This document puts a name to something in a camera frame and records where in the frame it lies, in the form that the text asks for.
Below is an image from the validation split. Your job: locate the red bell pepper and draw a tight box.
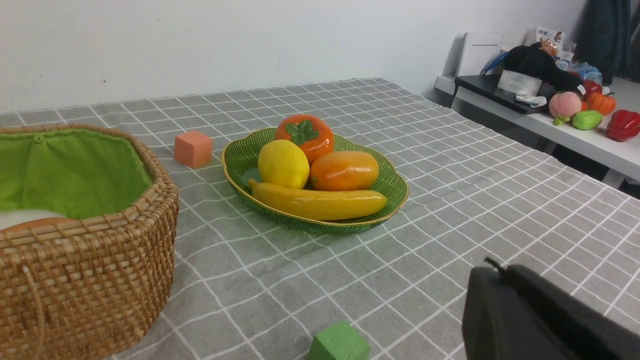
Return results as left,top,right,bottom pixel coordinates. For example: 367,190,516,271
605,109,640,142

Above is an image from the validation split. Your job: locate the white radish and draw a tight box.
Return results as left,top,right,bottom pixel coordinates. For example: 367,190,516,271
0,209,68,230

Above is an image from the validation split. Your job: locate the green foam cube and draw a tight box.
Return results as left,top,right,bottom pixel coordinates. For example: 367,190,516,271
306,321,371,360

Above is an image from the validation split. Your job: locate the white side table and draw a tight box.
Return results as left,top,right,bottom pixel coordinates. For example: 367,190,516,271
434,75,640,188

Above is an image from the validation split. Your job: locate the pink peach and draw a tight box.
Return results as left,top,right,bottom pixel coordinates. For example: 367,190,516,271
548,91,583,126

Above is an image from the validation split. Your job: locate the brown potato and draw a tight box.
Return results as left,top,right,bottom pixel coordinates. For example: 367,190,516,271
1,217,71,233

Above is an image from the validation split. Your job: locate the orange foam cube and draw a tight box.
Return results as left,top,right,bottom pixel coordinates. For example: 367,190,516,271
173,130,214,169

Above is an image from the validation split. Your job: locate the orange persimmon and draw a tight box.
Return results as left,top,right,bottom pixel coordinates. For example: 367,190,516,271
274,114,335,165

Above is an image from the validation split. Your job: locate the white box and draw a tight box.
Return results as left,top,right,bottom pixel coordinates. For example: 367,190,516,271
454,32,505,76

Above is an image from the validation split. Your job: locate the yellow banana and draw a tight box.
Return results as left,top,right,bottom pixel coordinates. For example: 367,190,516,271
247,178,387,222

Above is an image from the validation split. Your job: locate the green leaf glass plate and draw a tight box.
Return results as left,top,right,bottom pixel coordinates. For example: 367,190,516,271
222,127,409,234

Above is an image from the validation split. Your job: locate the woven wicker basket green lining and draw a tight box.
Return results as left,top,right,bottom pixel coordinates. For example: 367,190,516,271
1,123,179,360

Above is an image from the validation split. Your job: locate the orange mango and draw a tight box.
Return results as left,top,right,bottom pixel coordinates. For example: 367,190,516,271
309,150,380,191

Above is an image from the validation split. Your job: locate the black bag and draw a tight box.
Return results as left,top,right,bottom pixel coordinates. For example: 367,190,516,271
502,43,586,96

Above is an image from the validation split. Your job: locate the small orange pumpkin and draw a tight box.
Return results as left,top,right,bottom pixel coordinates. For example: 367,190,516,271
585,92,617,116

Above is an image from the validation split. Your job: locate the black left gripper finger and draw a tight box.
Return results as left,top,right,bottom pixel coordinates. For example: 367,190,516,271
461,257,640,360

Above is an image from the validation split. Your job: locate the green toy fruit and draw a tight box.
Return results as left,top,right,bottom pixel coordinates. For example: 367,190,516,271
571,110,603,131

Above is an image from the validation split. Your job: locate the yellow lemon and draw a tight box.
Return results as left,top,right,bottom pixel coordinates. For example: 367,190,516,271
257,139,310,189

